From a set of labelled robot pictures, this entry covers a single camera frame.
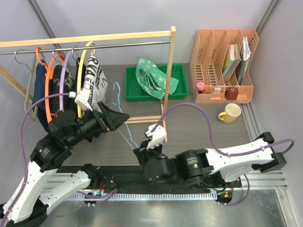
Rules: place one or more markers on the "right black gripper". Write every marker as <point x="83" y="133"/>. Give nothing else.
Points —
<point x="142" y="153"/>

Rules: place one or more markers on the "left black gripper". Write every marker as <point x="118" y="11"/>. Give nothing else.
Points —
<point x="108" y="117"/>

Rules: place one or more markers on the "light blue wire hanger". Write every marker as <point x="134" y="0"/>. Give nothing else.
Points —
<point x="118" y="105"/>

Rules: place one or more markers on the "green white trousers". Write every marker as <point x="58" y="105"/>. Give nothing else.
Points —
<point x="150" y="78"/>

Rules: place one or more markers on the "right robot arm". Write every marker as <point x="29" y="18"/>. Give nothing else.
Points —
<point x="206" y="165"/>

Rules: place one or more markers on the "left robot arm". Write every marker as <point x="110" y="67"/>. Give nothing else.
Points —
<point x="29" y="206"/>

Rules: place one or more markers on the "yellow plastic hanger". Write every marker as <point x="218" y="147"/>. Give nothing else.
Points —
<point x="79" y="79"/>

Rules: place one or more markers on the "newspaper print trousers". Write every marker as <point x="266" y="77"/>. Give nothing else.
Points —
<point x="95" y="80"/>

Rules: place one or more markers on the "black white patterned trousers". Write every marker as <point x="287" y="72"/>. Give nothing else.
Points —
<point x="67" y="87"/>

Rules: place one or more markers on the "purple plastic hanger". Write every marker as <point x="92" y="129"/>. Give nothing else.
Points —
<point x="62" y="78"/>

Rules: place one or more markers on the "orange plastic hanger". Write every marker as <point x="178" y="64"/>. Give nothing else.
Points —
<point x="48" y="77"/>

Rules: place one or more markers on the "navy blue trousers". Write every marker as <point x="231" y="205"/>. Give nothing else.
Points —
<point x="39" y="93"/>

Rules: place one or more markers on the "green plastic tray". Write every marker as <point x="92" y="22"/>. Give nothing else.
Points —
<point x="134" y="93"/>

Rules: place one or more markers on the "pink capped bottle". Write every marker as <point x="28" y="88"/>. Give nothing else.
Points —
<point x="200" y="87"/>

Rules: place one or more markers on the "yellow mug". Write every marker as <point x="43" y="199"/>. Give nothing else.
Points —
<point x="230" y="113"/>

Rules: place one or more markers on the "clear small bottle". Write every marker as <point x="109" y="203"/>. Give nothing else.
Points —
<point x="217" y="89"/>

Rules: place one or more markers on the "dark red jar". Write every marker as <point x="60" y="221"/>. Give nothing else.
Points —
<point x="231" y="93"/>

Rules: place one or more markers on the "orange plastic file organizer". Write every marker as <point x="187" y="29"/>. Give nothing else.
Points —
<point x="207" y="60"/>

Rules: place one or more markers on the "books in organizer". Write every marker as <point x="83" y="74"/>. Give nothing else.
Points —
<point x="236" y="62"/>

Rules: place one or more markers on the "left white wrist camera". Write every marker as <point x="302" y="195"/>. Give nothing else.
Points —
<point x="81" y="99"/>

